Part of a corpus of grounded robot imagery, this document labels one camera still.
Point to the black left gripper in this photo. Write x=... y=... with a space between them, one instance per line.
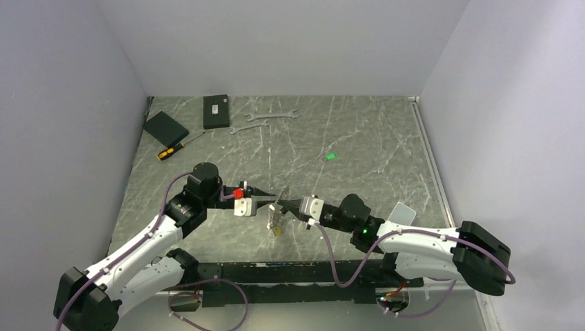
x=252 y=190

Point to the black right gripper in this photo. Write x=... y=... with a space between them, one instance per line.
x=293 y=207

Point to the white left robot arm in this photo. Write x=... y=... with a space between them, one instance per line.
x=97 y=297

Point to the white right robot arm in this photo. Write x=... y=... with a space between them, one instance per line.
x=467 y=253

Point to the small silver wrench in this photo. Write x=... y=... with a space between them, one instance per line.
x=248 y=127

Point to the large silver wrench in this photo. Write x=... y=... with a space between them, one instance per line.
x=293 y=114

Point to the yellow black screwdriver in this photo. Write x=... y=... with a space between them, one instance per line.
x=168 y=152

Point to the flat black box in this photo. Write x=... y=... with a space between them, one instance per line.
x=165 y=129

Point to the white square device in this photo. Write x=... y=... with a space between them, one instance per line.
x=402 y=215

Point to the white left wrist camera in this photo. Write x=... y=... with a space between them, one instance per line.
x=245 y=207

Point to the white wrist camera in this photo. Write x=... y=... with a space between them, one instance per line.
x=311 y=208
x=245 y=207

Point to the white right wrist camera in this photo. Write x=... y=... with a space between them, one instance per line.
x=311 y=208

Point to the black network switch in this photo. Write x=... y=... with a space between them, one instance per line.
x=216 y=112

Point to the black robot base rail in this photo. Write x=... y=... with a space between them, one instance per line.
x=229 y=283

